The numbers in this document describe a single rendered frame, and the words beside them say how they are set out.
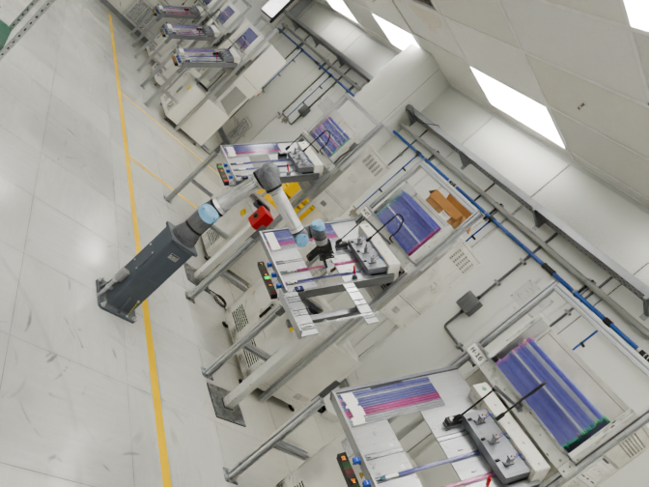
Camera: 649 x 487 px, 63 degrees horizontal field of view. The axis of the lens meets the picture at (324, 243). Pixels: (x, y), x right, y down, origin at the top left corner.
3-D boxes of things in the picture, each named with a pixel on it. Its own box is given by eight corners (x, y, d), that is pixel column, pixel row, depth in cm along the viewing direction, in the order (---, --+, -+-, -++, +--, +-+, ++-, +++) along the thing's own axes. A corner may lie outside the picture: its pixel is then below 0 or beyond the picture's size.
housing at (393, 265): (385, 282, 340) (388, 265, 332) (356, 241, 377) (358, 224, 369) (397, 280, 342) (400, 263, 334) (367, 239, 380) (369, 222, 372)
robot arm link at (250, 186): (189, 213, 295) (271, 160, 289) (195, 208, 309) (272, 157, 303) (203, 230, 297) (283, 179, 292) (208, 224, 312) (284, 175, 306)
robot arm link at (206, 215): (184, 220, 283) (202, 204, 281) (189, 215, 296) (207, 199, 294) (201, 236, 286) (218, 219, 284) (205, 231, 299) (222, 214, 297)
